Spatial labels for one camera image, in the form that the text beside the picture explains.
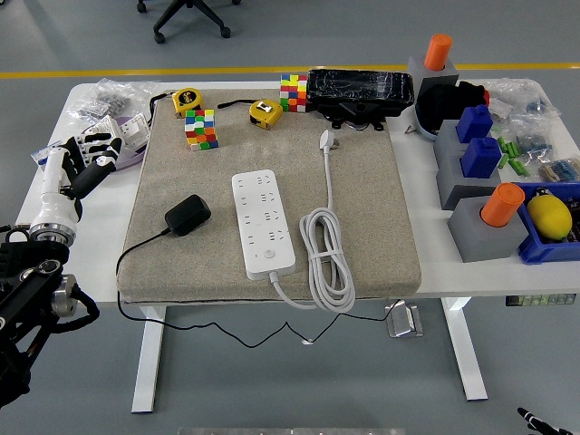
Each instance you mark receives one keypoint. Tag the beige mat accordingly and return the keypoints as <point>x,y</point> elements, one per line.
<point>362,204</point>

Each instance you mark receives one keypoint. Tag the clear bag of small parts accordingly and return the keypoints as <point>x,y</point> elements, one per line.
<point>521,97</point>

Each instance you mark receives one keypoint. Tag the grey block with hole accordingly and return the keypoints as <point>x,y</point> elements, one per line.
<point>453,181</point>
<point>446,136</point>
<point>476,240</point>
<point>417,68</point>

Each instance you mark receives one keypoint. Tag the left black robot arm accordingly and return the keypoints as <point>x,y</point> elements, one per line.
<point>27,272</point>

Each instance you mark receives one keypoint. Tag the green wall anchor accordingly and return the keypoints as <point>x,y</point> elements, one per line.
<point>522,169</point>
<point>501,144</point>
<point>514,163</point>
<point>511,148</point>
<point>504,161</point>

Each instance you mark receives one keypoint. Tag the blue plastic bin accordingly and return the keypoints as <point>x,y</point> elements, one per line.
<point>544,254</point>

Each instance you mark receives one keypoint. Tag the black film-wrapped box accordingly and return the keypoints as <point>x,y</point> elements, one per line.
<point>362,90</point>

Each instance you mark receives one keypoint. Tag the yellow tape measure black label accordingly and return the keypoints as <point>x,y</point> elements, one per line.
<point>187,102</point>

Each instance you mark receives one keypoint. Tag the black cloth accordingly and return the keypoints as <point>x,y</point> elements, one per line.
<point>439,104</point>

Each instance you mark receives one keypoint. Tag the small black yellow toy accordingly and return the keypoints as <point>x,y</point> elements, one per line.
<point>540,192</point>

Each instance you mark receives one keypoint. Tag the black office chair base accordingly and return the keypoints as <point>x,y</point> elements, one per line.
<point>159,36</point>

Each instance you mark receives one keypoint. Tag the white wall socket panel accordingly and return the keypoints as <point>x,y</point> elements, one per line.
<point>109,123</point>
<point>133,131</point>

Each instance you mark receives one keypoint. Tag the blue block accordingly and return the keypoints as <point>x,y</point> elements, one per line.
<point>480,158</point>
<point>473,124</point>

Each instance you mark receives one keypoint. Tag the white table leg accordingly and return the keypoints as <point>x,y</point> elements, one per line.
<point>466,353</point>
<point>147,362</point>

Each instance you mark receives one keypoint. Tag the yellow lemon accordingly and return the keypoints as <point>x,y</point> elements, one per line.
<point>548,215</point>

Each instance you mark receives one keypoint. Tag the clear bag of grey parts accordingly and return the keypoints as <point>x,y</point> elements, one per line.
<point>109,97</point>

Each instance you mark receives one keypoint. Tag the clear bag of blue parts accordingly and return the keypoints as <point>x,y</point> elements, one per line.
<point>534,142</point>

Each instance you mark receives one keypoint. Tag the small red object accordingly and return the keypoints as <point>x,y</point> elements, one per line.
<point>486,96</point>

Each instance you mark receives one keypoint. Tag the white circuit breaker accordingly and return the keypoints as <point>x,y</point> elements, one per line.
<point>41,156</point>

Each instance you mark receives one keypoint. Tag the orange cylinder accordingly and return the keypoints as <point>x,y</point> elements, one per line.
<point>437,52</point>
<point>503,204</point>

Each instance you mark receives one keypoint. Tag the yellow tape measure silver clip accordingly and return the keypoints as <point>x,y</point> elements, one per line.
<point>265,115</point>

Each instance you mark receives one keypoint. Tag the silver metal floor box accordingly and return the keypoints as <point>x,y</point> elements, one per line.
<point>403,319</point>

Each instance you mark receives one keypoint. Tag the colourful puzzle cube tower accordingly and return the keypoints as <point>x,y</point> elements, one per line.
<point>201,131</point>
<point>293,93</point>

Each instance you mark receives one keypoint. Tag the clear bag of connectors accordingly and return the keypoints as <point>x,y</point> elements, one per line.
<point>559,170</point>

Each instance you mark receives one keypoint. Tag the light blue dish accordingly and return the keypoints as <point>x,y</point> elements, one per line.
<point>423,129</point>

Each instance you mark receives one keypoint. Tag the table height control panel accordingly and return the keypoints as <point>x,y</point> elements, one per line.
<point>539,300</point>

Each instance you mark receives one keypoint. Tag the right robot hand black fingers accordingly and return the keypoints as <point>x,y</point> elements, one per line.
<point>528,417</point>

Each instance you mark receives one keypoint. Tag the purple tray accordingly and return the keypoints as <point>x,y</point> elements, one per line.
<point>129,158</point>

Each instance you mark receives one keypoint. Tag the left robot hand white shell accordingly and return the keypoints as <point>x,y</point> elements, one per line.
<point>54,181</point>

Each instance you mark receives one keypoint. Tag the black power adapter plug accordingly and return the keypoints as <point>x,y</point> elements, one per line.
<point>188,215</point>

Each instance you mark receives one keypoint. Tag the white power strip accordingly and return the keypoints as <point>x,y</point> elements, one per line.
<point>263,226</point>

